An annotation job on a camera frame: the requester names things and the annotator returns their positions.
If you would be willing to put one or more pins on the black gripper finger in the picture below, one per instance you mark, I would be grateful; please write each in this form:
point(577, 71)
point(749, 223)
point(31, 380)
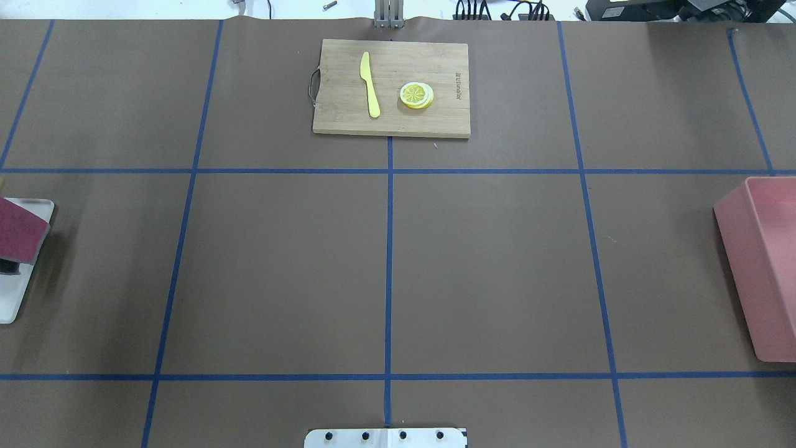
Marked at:
point(9, 267)

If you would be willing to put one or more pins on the magenta wiping cloth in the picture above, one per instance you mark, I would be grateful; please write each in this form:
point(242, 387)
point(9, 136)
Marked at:
point(22, 233)

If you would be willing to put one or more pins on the white rectangular tray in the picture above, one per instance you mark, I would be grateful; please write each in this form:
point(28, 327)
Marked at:
point(13, 287)

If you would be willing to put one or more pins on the bamboo cutting board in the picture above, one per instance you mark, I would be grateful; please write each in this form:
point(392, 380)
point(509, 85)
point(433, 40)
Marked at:
point(341, 101)

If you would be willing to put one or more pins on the yellow plastic knife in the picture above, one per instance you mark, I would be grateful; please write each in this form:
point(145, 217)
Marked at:
point(374, 108)

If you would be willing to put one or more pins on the yellow lemon slice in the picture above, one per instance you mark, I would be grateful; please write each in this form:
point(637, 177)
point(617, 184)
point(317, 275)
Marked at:
point(417, 95)

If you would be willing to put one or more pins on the pink plastic bin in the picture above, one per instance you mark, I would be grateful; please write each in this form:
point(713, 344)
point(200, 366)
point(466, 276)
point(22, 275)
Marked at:
point(757, 226)

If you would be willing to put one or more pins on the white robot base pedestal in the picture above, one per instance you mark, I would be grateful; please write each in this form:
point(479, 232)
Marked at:
point(387, 437)

